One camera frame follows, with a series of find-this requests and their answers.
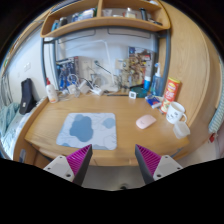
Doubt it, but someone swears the colourful figure box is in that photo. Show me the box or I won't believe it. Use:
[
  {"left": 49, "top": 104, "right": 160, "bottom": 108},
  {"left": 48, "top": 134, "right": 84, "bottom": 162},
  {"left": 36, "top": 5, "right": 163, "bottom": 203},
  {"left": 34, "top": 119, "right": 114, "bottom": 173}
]
[{"left": 128, "top": 46, "right": 156, "bottom": 88}]

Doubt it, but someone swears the plaid bed sheet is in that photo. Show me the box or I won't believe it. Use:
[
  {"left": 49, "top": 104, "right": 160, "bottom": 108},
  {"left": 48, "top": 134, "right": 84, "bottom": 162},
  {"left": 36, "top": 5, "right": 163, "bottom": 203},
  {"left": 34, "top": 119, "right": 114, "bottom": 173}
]
[{"left": 0, "top": 109, "right": 34, "bottom": 159}]

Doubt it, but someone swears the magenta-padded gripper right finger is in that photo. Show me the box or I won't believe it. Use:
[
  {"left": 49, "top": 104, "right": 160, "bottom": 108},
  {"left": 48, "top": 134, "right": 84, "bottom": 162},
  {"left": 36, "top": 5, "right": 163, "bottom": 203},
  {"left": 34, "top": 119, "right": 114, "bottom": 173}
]
[{"left": 134, "top": 143, "right": 184, "bottom": 185}]

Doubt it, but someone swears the blue and white tube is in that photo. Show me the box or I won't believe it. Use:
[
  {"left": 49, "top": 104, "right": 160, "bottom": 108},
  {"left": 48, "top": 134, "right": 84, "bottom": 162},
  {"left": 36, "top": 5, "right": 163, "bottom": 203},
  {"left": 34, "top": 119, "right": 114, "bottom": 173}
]
[{"left": 143, "top": 75, "right": 152, "bottom": 91}]

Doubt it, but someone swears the white mug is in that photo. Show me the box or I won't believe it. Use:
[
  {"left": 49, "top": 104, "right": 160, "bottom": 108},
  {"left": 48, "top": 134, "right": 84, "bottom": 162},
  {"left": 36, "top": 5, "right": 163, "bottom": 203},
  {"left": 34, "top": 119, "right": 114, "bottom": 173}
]
[{"left": 165, "top": 101, "right": 188, "bottom": 125}]

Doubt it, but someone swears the white desk lamp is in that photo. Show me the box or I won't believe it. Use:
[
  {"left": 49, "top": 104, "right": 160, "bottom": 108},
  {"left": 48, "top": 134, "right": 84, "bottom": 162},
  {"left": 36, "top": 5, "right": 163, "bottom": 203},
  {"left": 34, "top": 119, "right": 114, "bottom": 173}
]
[{"left": 93, "top": 59, "right": 120, "bottom": 94}]

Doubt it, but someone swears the translucent plastic cup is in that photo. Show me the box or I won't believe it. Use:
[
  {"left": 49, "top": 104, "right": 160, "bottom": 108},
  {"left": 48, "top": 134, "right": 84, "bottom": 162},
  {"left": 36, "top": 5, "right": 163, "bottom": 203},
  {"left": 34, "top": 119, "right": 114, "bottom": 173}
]
[{"left": 172, "top": 120, "right": 191, "bottom": 140}]

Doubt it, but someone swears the wooden wall shelf unit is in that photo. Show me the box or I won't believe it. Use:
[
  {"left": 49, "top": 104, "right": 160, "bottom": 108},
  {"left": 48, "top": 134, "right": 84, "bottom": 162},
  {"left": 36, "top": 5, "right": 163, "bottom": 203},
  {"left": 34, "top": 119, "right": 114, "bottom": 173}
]
[{"left": 39, "top": 0, "right": 172, "bottom": 39}]

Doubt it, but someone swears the blue tissue pack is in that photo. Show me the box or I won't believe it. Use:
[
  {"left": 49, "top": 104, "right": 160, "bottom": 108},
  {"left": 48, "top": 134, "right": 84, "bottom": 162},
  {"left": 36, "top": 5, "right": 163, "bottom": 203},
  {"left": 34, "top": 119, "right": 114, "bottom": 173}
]
[{"left": 145, "top": 94, "right": 164, "bottom": 110}]

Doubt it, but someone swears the blue spray bottle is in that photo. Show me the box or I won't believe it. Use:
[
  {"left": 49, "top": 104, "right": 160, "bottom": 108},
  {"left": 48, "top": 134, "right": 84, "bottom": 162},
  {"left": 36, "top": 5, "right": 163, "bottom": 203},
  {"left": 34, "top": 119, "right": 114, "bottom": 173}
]
[{"left": 150, "top": 62, "right": 165, "bottom": 97}]

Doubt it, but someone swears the pink computer mouse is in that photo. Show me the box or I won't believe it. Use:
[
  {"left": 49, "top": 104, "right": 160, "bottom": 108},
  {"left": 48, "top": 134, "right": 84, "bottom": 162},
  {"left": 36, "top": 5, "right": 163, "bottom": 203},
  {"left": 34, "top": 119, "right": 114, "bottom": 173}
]
[{"left": 135, "top": 114, "right": 157, "bottom": 130}]

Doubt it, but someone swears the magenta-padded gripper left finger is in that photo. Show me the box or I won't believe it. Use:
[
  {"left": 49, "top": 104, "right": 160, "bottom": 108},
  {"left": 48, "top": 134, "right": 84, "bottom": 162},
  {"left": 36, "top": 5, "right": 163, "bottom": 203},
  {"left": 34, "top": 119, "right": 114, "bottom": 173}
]
[{"left": 43, "top": 143, "right": 94, "bottom": 186}]

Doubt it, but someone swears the light blue printed mouse pad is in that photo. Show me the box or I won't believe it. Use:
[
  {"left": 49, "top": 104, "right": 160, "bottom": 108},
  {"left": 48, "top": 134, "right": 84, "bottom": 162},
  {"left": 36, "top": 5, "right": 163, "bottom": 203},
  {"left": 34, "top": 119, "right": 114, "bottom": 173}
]
[{"left": 55, "top": 112, "right": 118, "bottom": 151}]

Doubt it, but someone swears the white bottle with red cap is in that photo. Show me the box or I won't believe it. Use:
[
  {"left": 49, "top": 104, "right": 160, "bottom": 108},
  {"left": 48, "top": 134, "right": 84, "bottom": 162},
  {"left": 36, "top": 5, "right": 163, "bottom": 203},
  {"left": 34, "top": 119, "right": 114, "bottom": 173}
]
[{"left": 45, "top": 77, "right": 59, "bottom": 104}]

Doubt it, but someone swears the white charger block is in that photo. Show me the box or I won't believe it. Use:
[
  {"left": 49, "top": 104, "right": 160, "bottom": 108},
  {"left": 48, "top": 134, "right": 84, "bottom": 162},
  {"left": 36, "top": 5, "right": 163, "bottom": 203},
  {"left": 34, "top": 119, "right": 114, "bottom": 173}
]
[
  {"left": 78, "top": 80, "right": 90, "bottom": 94},
  {"left": 66, "top": 84, "right": 77, "bottom": 95}
]

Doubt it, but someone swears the red chips can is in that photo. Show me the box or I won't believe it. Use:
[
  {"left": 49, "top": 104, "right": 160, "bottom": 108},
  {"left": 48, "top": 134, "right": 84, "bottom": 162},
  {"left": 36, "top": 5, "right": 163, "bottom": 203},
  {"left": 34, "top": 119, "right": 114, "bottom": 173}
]
[{"left": 159, "top": 77, "right": 181, "bottom": 115}]

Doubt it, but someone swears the tan model figure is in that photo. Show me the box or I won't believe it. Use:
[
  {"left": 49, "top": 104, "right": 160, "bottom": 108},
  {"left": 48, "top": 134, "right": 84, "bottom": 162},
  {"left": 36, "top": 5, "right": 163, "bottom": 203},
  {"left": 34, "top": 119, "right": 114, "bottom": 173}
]
[{"left": 119, "top": 59, "right": 134, "bottom": 91}]

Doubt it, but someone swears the blue model kit box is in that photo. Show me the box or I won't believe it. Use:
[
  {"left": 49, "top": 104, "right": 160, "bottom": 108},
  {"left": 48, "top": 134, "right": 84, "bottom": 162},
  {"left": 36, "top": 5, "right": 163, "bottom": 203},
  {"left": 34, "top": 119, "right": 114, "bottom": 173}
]
[{"left": 55, "top": 57, "right": 77, "bottom": 91}]

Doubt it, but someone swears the teal knitted blanket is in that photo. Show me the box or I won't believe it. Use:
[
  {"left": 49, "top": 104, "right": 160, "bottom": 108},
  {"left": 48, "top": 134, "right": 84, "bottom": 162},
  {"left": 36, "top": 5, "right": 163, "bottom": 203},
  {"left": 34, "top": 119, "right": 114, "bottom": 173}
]
[{"left": 0, "top": 101, "right": 20, "bottom": 138}]

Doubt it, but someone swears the white power strip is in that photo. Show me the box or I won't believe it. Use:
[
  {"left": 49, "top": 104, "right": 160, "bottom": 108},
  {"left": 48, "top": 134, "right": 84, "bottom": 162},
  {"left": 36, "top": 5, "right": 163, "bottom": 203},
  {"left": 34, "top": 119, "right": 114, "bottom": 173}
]
[{"left": 89, "top": 85, "right": 104, "bottom": 97}]

